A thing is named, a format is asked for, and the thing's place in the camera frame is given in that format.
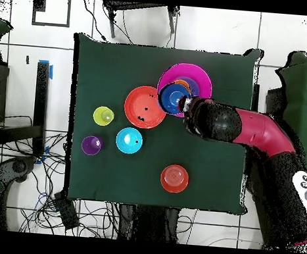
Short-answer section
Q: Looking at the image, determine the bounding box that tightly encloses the dark blue ribbed bowl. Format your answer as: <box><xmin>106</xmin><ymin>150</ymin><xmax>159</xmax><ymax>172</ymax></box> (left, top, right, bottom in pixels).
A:
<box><xmin>156</xmin><ymin>81</ymin><xmax>194</xmax><ymax>116</ymax></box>

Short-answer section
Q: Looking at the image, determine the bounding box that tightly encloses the orange plastic cup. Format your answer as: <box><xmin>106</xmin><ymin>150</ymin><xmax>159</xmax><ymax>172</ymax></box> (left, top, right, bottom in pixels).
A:
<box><xmin>173</xmin><ymin>78</ymin><xmax>193</xmax><ymax>93</ymax></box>

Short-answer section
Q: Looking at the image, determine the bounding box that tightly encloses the light blue translucent bowl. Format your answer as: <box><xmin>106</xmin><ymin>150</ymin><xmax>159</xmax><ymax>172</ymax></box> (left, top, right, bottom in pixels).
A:
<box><xmin>171</xmin><ymin>75</ymin><xmax>202</xmax><ymax>97</ymax></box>

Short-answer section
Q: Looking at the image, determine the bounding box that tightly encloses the large pink plastic bowl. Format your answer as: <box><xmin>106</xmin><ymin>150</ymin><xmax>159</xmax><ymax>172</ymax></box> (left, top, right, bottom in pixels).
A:
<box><xmin>154</xmin><ymin>61</ymin><xmax>215</xmax><ymax>121</ymax></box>

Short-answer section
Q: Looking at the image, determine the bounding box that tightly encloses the red-orange shallow bowl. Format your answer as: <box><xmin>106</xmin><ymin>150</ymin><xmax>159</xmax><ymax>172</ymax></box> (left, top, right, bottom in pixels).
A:
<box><xmin>122</xmin><ymin>84</ymin><xmax>170</xmax><ymax>131</ymax></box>

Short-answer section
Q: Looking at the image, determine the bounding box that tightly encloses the cyan ribbed bowl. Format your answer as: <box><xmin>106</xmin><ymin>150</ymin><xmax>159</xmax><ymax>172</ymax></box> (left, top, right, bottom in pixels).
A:
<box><xmin>114</xmin><ymin>126</ymin><xmax>145</xmax><ymax>156</ymax></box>

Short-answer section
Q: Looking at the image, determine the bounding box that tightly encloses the orange translucent bowl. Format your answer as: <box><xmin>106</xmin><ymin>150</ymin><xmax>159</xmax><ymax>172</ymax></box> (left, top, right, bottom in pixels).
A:
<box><xmin>159</xmin><ymin>163</ymin><xmax>191</xmax><ymax>195</ymax></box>

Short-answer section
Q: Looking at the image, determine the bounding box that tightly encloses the yellow plastic cup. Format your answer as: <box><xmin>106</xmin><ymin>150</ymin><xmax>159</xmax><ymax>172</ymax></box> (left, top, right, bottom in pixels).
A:
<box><xmin>92</xmin><ymin>105</ymin><xmax>116</xmax><ymax>128</ymax></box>

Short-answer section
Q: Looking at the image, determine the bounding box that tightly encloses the purple plastic cup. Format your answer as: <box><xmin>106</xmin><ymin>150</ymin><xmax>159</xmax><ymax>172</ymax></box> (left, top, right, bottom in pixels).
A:
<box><xmin>80</xmin><ymin>135</ymin><xmax>105</xmax><ymax>157</ymax></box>

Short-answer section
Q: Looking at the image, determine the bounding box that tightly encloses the dark green table cloth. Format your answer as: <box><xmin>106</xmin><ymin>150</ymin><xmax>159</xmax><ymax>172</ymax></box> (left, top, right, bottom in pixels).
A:
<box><xmin>60</xmin><ymin>32</ymin><xmax>265</xmax><ymax>216</ymax></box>

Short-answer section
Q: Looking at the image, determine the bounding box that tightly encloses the blue tape strip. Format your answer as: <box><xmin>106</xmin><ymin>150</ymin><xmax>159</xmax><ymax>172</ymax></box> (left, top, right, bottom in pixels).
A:
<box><xmin>37</xmin><ymin>59</ymin><xmax>55</xmax><ymax>80</ymax></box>
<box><xmin>35</xmin><ymin>144</ymin><xmax>51</xmax><ymax>166</ymax></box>

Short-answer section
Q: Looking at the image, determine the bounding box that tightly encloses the black floor stand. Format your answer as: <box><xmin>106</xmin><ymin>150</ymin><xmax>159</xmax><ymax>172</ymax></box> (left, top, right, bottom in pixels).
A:
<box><xmin>0</xmin><ymin>58</ymin><xmax>53</xmax><ymax>157</ymax></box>

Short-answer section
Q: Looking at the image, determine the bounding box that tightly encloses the black power strip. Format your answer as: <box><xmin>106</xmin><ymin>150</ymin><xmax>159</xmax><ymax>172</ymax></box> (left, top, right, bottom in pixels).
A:
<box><xmin>51</xmin><ymin>190</ymin><xmax>82</xmax><ymax>232</ymax></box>

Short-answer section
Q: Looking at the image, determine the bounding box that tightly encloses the black metal stool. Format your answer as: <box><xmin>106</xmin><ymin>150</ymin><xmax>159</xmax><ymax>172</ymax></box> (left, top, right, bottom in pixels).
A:
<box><xmin>99</xmin><ymin>0</ymin><xmax>181</xmax><ymax>44</ymax></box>

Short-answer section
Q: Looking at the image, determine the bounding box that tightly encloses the black floor device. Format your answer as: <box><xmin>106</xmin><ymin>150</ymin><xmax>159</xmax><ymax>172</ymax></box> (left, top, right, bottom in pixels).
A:
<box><xmin>0</xmin><ymin>153</ymin><xmax>39</xmax><ymax>197</ymax></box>

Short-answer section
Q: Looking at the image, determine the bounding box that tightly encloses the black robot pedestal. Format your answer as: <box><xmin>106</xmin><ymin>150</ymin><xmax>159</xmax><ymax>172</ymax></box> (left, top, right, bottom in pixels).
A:
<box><xmin>116</xmin><ymin>203</ymin><xmax>181</xmax><ymax>244</ymax></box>

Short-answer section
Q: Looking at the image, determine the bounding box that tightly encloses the thin black floor cable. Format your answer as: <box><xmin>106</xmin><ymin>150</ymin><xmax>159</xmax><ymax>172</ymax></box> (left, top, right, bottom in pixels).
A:
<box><xmin>80</xmin><ymin>0</ymin><xmax>112</xmax><ymax>43</ymax></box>

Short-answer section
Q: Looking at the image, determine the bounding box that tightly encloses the bundle of floor cables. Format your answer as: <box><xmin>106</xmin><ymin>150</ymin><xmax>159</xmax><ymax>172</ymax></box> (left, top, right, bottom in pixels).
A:
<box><xmin>0</xmin><ymin>112</ymin><xmax>128</xmax><ymax>240</ymax></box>

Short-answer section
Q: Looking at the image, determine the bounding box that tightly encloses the black square frame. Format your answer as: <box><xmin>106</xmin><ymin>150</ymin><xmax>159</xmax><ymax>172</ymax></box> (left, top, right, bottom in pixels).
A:
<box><xmin>31</xmin><ymin>0</ymin><xmax>72</xmax><ymax>29</ymax></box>

